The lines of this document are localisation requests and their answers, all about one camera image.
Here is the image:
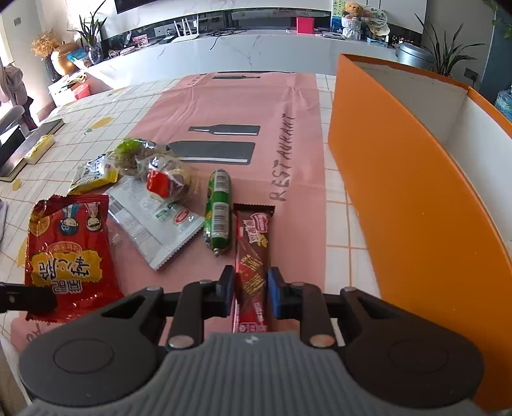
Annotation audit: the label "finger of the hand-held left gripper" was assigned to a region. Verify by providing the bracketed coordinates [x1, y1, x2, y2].
[0, 282, 57, 321]

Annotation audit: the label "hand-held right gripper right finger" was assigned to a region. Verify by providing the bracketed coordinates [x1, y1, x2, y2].
[267, 267, 404, 348]

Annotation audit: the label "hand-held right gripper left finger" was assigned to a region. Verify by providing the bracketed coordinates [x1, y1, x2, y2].
[100, 265, 236, 349]

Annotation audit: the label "brown chocolate bar wrapper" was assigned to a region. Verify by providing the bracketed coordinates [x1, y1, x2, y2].
[232, 203, 276, 334]

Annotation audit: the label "red snack bag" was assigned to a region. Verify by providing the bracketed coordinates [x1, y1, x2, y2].
[25, 195, 124, 324]

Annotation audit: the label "green sausage stick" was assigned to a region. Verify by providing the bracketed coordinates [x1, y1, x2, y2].
[204, 169, 233, 257]

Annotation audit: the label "clear red-label pastry packet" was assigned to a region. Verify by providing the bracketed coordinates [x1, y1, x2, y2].
[136, 154, 199, 203]

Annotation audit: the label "yellow biscuit packet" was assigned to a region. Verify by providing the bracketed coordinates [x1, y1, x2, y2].
[68, 154, 119, 195]

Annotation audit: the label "orange cardboard box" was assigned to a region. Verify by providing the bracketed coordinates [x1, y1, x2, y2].
[328, 53, 512, 412]

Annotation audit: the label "white flat snack packet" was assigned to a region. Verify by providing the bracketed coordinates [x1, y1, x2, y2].
[106, 176, 206, 271]

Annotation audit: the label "yellow small box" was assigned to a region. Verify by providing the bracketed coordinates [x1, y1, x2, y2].
[24, 135, 54, 164]

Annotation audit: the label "dark flat board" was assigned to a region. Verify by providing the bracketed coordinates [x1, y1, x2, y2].
[0, 119, 65, 177]

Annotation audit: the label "clear green-top cake packet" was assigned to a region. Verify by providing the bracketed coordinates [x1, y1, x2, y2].
[112, 137, 169, 177]

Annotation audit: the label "pink printed table mat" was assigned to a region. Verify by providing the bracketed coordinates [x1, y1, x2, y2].
[8, 72, 326, 353]

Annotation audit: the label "grey chair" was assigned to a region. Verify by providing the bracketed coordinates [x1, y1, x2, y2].
[0, 105, 25, 141]

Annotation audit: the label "white storage box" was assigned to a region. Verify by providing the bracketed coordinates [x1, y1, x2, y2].
[48, 74, 86, 107]

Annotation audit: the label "white marble cabinet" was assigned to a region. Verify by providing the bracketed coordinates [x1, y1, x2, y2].
[86, 30, 401, 86]

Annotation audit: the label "golden round vase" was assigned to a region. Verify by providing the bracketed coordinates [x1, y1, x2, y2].
[51, 41, 80, 76]

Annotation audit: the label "white router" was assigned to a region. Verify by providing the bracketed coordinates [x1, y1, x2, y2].
[172, 16, 201, 43]

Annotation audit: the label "dried flowers in black vase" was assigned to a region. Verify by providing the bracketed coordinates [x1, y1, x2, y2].
[31, 31, 61, 83]

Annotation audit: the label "green plant in glass vase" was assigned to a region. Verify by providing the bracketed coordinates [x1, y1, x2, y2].
[68, 12, 107, 65]

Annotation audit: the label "silver trash bin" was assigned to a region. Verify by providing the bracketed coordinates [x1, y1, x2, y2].
[395, 42, 435, 68]

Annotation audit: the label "teddy bear bouquet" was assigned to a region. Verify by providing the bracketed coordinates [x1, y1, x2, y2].
[340, 2, 371, 41]

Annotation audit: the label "round printed hand fan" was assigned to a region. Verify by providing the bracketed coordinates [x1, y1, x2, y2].
[366, 10, 390, 36]

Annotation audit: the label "potted long-leaf plant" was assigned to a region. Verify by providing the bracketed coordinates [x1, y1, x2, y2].
[416, 14, 485, 77]

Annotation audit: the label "hanging green vine plant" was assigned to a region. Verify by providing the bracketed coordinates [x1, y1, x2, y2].
[484, 0, 512, 28]

